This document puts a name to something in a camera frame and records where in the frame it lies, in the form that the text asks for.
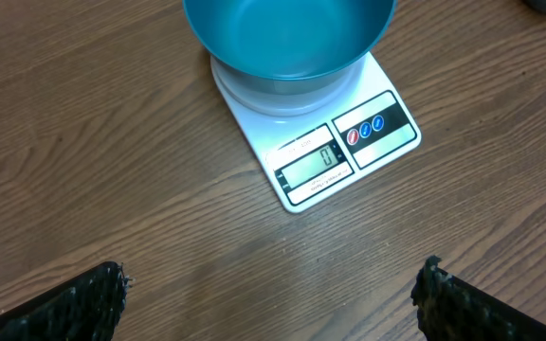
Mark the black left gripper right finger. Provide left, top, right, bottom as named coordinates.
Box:
left=410, top=256, right=546, bottom=341

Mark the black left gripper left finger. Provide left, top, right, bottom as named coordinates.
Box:
left=0, top=261, right=131, bottom=341

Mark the white digital kitchen scale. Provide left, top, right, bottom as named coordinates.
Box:
left=210, top=54, right=422, bottom=213

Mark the teal blue bowl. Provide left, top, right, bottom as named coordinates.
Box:
left=183, top=0, right=397, bottom=81

